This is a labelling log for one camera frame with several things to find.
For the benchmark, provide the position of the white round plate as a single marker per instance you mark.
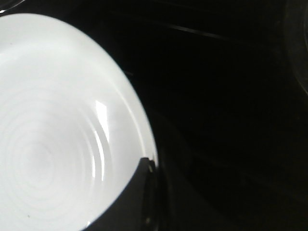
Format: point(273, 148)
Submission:
point(72, 128)

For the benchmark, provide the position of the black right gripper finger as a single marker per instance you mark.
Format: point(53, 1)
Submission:
point(138, 207)

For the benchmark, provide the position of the black glass cooktop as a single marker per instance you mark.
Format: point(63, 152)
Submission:
point(225, 86)

